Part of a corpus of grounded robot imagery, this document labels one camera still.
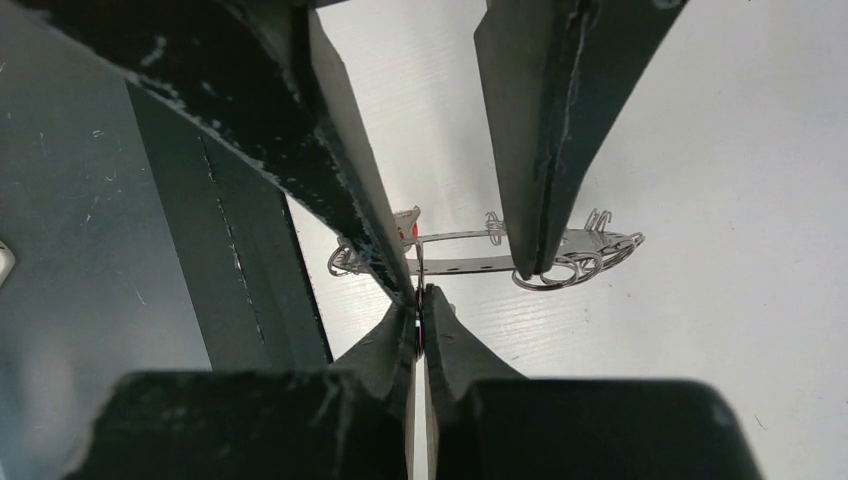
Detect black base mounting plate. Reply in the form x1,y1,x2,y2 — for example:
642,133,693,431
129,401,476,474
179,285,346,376
127,85,333,370

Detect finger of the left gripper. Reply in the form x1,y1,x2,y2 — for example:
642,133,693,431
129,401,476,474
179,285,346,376
19,1,415,305
473,0,685,250

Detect red key tag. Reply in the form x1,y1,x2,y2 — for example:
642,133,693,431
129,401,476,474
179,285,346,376
393,205,421,241

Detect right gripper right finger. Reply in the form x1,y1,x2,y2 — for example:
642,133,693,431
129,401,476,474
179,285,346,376
422,285,761,479

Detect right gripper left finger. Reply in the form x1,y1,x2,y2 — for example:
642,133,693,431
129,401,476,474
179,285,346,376
65,305,415,479

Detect large metal keyring disc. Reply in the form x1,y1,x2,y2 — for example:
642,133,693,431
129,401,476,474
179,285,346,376
327,206,647,293

